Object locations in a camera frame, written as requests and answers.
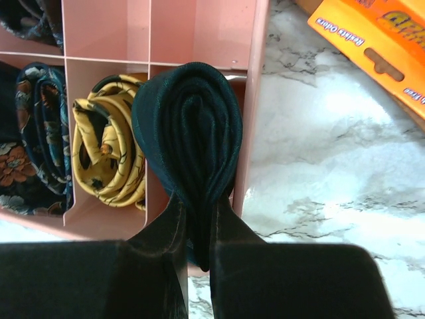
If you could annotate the rolled yellow tie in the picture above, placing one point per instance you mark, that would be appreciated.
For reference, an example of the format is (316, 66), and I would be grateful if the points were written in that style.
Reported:
(106, 159)

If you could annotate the dark green tie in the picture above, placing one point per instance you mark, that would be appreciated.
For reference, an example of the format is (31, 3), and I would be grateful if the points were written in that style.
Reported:
(188, 124)

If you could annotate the rolled patterned tie front-middle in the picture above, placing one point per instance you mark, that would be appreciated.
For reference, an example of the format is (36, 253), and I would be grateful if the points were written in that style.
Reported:
(36, 177)

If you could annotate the orange sponge box lower left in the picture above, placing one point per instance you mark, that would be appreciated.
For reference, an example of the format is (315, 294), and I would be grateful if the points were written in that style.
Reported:
(383, 38)

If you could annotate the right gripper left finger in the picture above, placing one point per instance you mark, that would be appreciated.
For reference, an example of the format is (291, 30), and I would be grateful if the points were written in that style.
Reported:
(143, 277)

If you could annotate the rolled black tie back-middle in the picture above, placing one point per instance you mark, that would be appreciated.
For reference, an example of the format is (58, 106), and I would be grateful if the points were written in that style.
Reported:
(39, 21)

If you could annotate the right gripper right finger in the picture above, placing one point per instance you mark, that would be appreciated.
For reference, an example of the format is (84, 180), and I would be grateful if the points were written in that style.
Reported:
(251, 278)

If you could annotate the pink divided organizer box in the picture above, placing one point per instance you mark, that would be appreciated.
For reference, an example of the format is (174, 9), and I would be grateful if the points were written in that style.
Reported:
(105, 38)

